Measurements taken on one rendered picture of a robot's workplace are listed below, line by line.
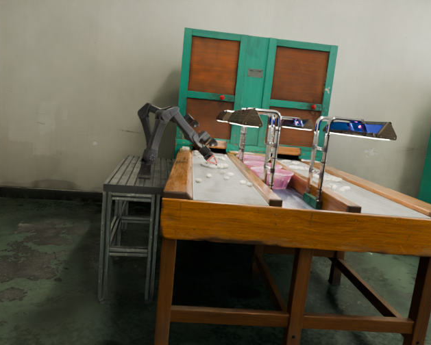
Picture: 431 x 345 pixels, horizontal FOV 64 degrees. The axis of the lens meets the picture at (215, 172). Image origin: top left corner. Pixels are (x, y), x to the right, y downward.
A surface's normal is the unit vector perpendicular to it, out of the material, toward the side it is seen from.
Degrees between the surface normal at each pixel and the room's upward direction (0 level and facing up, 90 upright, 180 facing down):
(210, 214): 90
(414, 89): 90
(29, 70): 91
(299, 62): 90
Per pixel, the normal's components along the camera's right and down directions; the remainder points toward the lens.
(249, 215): 0.07, 0.16
